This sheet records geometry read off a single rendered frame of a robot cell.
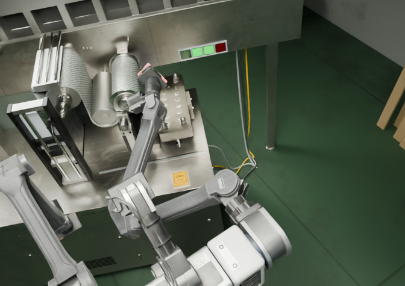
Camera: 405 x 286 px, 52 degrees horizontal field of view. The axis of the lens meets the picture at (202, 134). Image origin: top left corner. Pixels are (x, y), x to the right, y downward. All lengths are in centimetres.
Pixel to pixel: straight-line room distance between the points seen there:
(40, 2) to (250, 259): 141
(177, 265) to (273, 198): 198
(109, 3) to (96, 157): 76
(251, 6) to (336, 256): 160
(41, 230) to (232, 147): 219
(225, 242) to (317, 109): 245
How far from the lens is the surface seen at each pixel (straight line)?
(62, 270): 121
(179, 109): 207
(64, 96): 184
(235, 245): 109
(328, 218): 288
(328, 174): 305
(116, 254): 251
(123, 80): 187
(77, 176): 211
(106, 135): 224
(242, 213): 115
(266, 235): 113
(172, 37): 206
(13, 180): 118
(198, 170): 198
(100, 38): 205
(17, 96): 235
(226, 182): 121
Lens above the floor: 252
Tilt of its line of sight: 50 degrees down
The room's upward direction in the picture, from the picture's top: 11 degrees counter-clockwise
